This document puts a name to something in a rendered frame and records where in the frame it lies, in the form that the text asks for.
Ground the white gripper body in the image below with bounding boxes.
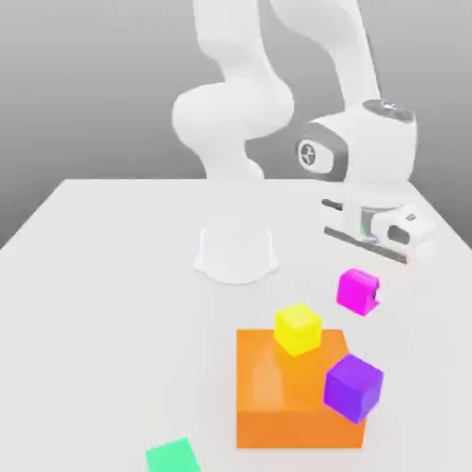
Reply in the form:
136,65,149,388
323,225,415,282

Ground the small magenta cube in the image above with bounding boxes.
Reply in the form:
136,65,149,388
336,267,381,317

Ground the small yellow cube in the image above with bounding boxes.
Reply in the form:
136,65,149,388
273,301,323,358

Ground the small purple cube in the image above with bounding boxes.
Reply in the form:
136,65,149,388
323,352,384,425

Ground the small green cube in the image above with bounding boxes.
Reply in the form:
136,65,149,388
144,436,203,472

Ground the large orange box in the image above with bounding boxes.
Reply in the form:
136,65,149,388
235,327,367,450

